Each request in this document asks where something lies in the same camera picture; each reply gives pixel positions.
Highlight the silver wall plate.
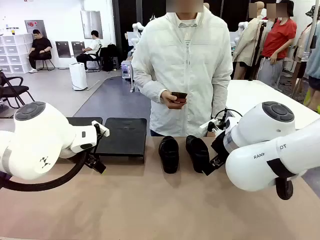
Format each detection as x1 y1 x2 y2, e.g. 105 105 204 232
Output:
71 41 86 57
54 41 71 59

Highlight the dark red phone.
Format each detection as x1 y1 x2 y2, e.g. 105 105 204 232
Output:
171 91 188 105

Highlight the white table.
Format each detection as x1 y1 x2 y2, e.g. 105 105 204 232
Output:
225 79 311 118

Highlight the black office chair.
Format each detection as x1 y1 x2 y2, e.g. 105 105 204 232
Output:
84 44 104 73

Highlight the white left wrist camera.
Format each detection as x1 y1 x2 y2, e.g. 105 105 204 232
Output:
91 120 110 137

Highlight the black backpack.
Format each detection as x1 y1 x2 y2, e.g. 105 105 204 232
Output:
99 42 120 72

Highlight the white air purifier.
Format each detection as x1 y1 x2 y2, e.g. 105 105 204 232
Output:
69 62 88 91

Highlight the seated person in white shirt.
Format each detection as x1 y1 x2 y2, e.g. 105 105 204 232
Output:
76 29 103 72

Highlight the person's right hand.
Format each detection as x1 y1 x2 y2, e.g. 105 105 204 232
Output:
159 89 187 110

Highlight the grey background desk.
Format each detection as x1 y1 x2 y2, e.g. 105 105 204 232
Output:
124 56 142 94

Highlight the mannequin in beige coat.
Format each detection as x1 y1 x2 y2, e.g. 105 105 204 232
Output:
232 1 267 81

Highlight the black stand pole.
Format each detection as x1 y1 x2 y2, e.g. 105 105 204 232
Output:
248 21 267 81

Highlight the mannequin in blue top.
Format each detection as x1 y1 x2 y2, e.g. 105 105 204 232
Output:
303 41 320 113

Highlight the seated person in black shirt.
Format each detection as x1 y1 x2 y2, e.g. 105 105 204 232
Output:
27 29 53 74

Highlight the silver wall cabinet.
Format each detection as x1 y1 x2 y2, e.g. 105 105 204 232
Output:
80 10 104 40

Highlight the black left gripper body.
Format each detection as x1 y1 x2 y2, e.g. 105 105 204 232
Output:
88 131 104 158

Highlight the beige hanging garment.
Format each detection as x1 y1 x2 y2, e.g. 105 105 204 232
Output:
292 23 312 63

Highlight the person in white jacket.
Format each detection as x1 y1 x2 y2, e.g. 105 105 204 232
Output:
131 0 235 138

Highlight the black shoe stand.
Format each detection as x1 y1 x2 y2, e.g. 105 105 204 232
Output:
65 116 104 133
94 117 148 165

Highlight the grey panel with red signs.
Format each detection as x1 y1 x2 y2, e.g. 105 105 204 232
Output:
24 19 47 42

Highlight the silver rack pole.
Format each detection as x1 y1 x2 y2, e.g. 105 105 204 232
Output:
306 0 318 62

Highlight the left forearm in white sleeve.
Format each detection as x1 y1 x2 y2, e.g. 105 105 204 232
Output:
211 82 233 118

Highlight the computer case with lights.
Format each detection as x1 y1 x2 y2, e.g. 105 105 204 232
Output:
121 60 133 80

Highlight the black hat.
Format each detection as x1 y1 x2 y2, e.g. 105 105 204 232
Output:
305 4 320 18

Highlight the black leather shoe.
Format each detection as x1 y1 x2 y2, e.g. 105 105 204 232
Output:
185 134 210 174
158 136 180 175

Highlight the white drawer cabinet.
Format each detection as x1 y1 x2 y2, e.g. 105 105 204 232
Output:
0 33 34 75

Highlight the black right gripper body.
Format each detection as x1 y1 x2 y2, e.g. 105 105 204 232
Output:
211 131 228 162

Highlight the black armchair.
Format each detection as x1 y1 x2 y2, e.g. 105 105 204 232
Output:
0 76 36 110

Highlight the black right arm hose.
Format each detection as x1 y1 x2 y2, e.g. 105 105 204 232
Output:
274 174 295 201

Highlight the black metal chair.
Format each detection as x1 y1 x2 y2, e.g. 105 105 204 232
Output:
34 52 56 71

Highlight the right forearm in white sleeve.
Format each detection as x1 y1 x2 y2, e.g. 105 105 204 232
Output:
131 67 168 103

